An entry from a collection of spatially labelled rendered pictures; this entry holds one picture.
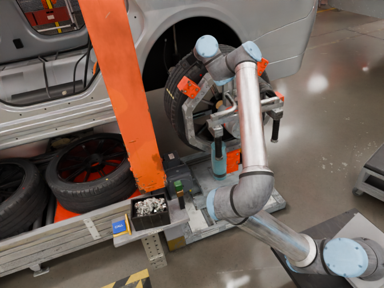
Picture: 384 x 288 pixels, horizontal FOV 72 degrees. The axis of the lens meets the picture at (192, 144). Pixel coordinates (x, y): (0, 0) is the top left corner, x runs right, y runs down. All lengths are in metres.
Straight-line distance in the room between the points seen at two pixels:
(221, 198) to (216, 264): 1.01
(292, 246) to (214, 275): 0.76
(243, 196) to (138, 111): 0.67
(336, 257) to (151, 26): 1.51
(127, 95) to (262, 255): 1.34
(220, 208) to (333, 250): 0.58
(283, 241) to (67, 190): 1.32
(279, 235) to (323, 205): 1.16
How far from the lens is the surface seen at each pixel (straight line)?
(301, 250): 1.31
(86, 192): 1.83
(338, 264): 1.33
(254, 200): 0.88
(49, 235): 1.94
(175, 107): 1.51
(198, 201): 2.02
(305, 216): 2.19
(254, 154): 0.91
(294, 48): 2.24
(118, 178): 1.83
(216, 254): 1.94
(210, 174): 2.09
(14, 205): 2.03
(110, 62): 1.20
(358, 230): 1.59
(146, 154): 1.45
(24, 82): 2.67
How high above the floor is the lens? 1.69
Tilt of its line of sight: 38 degrees down
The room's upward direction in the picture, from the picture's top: 7 degrees counter-clockwise
